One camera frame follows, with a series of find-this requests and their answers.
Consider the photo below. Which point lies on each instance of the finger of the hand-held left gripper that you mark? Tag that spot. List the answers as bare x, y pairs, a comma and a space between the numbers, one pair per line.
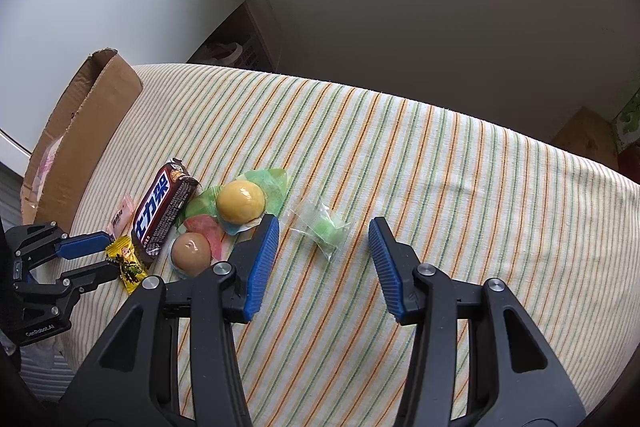
82, 244
92, 276

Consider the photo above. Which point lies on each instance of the green white patterned bag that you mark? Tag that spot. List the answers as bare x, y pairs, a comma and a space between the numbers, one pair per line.
627, 122

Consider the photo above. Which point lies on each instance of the yellow candy packet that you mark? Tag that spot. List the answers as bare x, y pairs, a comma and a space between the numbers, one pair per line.
125, 259

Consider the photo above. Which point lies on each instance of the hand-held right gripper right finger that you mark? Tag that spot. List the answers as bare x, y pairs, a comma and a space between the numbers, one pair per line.
387, 267

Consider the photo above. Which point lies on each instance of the brown chocolate bar blue print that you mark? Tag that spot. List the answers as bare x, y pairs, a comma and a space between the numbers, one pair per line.
160, 207

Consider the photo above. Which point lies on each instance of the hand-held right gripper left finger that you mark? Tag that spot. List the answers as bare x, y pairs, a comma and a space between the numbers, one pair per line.
262, 257

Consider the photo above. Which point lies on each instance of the striped table cloth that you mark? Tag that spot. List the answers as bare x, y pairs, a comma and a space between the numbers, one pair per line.
425, 157

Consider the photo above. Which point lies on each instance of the brown jelly in red packet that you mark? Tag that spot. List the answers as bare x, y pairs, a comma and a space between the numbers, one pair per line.
190, 252

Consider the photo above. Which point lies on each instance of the white plastic basket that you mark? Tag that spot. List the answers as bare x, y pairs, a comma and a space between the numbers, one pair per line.
250, 54

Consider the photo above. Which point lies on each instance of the brown cardboard box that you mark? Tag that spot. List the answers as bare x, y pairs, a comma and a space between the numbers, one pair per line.
85, 127

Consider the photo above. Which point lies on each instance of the clear packet green candy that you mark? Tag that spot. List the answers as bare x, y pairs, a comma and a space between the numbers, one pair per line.
327, 229

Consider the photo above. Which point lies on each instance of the yellow jelly in green packet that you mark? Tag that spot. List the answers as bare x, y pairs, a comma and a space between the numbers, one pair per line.
240, 202

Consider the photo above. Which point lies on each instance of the pink candy packet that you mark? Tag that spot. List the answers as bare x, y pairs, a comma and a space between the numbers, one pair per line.
120, 217

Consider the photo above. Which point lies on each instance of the pink white snack packet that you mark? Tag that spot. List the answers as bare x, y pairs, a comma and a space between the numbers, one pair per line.
50, 157

